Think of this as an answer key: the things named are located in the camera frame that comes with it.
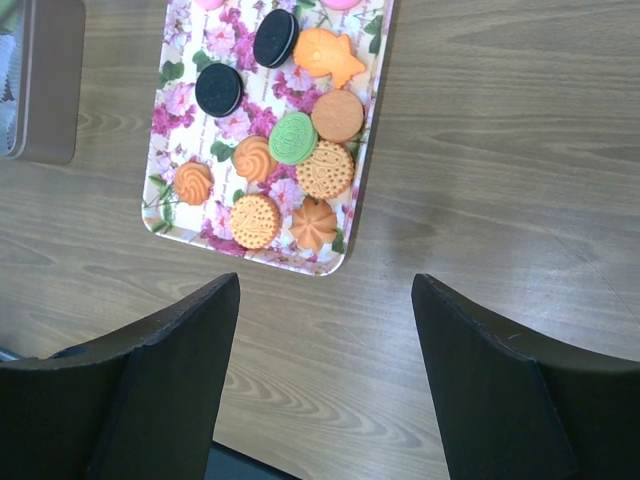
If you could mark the dotted biscuit right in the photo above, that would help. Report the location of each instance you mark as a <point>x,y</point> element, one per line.
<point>327,172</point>

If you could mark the orange swirl cookie left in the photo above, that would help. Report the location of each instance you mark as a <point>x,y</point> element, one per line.
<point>193,182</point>

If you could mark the brown cookie tin box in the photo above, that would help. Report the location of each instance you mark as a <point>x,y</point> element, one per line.
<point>41,63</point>

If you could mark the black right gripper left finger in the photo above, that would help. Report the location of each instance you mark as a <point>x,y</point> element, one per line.
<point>138,403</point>

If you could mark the dotted biscuit bottom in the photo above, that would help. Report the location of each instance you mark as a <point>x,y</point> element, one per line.
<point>254,221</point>

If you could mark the floral serving tray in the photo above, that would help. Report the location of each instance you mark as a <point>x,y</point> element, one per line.
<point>262,119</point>

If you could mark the pink cookie right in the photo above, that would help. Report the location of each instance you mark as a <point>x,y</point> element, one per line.
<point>340,5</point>

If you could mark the orange flower cookie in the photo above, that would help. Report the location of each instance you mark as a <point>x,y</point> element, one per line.
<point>314,224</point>

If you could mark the orange swirl cookie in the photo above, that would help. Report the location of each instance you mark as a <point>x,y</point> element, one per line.
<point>252,159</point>
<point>193,182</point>

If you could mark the dotted biscuit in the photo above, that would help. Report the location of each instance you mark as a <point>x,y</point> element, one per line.
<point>327,172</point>
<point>254,221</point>

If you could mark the green cookie lower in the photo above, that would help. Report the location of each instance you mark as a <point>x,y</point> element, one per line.
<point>293,139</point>

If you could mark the orange fish shaped cookie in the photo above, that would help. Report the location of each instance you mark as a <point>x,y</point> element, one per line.
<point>323,53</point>

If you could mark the plain brown round cookie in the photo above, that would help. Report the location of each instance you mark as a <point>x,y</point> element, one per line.
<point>338,115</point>

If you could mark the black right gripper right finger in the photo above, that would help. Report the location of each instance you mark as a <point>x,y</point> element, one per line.
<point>512,403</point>

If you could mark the orange swirl cookie centre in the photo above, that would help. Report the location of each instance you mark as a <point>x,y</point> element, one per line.
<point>252,159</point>

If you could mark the black sandwich cookie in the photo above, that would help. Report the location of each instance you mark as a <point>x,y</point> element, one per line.
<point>219,90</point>
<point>275,38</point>

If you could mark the pink cookie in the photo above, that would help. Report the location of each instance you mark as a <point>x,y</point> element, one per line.
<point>340,5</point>
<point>209,4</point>

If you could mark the pink cookie left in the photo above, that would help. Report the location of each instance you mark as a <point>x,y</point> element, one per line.
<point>209,4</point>

